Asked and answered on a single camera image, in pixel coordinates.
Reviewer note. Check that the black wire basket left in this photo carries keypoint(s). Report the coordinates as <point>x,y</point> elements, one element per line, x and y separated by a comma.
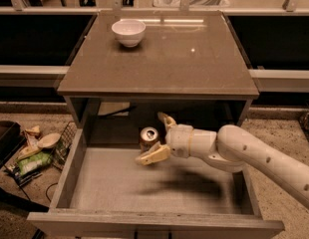
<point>64,145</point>

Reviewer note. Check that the beige bowl on floor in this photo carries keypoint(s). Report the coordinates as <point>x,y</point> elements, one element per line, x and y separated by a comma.
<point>49,140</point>

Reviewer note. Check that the black wire basket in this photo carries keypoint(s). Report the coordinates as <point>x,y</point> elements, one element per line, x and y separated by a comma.
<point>304,122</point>
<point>64,145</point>

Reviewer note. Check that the black wire basket right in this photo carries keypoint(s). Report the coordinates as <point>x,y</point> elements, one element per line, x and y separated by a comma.
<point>304,122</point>

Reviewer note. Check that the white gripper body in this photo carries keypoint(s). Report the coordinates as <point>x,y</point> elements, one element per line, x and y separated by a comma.
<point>179,139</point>

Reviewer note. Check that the black bin on floor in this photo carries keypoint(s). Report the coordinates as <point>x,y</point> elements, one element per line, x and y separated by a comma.
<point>11,139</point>

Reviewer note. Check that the green snack bag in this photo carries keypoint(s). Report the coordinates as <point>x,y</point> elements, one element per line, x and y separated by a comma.
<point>38,160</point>

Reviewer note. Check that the white ceramic bowl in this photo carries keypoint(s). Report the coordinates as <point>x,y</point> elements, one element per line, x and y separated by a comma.
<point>129,32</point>

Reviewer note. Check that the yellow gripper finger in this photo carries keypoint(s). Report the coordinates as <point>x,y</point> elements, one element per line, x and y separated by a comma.
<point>167,120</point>
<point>157,153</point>

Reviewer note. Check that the open grey top drawer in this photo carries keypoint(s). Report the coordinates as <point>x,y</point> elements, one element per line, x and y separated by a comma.
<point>103,193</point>

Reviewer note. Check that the yellow snack packet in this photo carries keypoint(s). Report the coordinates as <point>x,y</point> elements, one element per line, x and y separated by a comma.
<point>32,136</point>

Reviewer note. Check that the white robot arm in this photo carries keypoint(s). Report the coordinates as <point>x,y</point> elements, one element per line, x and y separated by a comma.
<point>229,149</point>

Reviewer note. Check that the orange soda can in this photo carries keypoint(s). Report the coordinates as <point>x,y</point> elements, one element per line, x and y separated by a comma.
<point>148,137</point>

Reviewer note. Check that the grey cabinet with glass top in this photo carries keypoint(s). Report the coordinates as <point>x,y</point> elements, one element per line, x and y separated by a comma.
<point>191,56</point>

